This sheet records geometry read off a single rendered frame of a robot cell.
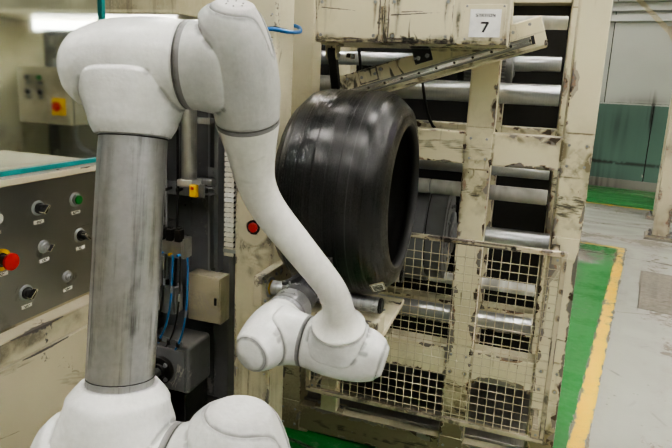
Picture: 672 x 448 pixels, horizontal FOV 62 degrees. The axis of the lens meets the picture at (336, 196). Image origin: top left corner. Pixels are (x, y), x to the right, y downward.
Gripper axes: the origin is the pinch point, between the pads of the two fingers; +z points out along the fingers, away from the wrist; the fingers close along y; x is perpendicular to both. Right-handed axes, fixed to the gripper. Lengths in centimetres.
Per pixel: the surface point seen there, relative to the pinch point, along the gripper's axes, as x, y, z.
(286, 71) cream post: -45, 25, 35
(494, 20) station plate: -60, -33, 56
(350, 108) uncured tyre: -37.7, -0.3, 18.9
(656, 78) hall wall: 38, -236, 926
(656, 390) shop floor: 127, -124, 169
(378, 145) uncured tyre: -30.0, -10.0, 11.8
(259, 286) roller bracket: 13.6, 23.5, 8.8
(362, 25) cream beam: -58, 8, 56
